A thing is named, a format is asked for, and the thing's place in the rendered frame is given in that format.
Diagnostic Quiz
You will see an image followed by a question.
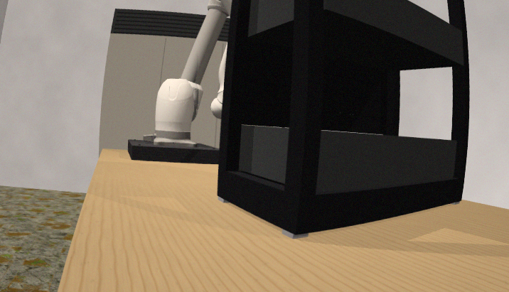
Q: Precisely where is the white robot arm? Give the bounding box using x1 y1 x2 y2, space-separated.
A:
143 0 232 147

